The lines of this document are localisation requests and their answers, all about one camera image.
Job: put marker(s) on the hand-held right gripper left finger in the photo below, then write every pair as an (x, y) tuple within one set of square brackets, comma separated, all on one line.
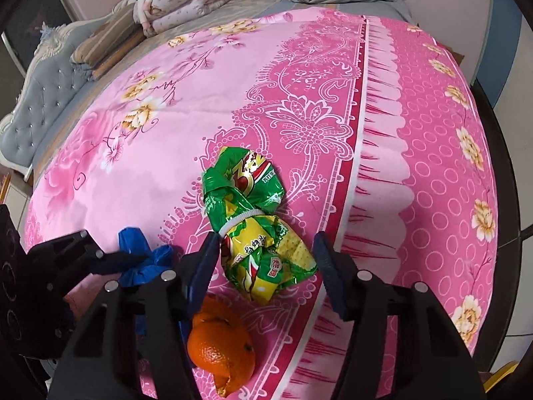
[(208, 258)]

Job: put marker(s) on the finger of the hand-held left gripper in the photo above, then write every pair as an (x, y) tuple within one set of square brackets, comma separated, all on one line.
[(120, 260)]

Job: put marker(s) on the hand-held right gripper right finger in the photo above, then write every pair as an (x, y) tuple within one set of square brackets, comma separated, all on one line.
[(329, 266)]

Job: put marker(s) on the blue rubber glove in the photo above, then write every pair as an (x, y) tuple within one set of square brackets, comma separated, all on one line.
[(133, 241)]

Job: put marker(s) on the green yellow snack wrapper bundle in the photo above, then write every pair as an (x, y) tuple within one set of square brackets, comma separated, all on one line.
[(250, 200)]

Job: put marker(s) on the orange fruit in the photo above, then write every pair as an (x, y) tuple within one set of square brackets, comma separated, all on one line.
[(220, 350)]

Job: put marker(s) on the grey tufted headboard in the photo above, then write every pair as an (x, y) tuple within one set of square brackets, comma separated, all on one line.
[(41, 83)]

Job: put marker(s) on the pink floral bedsheet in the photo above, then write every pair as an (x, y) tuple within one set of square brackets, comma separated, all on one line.
[(291, 71)]

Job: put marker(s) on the striped pillow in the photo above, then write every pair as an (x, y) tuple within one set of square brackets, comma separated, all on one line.
[(104, 46)]

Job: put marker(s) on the folded floral quilt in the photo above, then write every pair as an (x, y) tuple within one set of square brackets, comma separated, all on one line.
[(179, 4)]

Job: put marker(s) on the blue-grey door frame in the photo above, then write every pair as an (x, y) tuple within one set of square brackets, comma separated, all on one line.
[(506, 50)]

